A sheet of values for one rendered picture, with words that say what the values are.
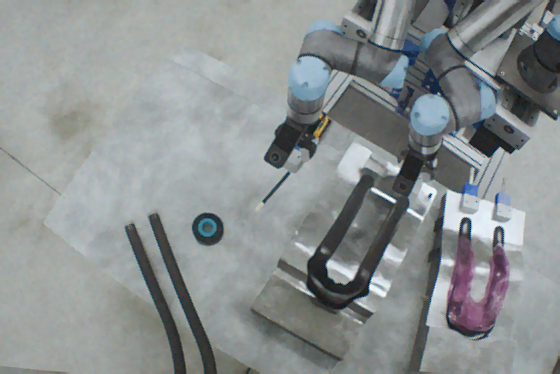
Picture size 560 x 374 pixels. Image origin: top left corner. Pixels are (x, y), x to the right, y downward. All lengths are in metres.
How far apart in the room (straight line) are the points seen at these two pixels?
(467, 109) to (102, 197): 0.97
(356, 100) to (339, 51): 1.21
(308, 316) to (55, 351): 1.32
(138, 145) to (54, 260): 0.99
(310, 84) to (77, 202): 0.79
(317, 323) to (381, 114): 1.18
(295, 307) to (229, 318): 0.17
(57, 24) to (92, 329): 1.65
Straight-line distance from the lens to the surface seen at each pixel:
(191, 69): 1.63
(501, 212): 1.50
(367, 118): 2.25
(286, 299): 1.32
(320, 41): 1.09
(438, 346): 1.33
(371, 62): 1.09
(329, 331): 1.32
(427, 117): 1.04
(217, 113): 1.55
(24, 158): 2.62
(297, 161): 1.31
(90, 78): 2.70
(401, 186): 1.22
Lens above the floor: 2.16
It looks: 69 degrees down
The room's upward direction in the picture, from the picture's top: 6 degrees clockwise
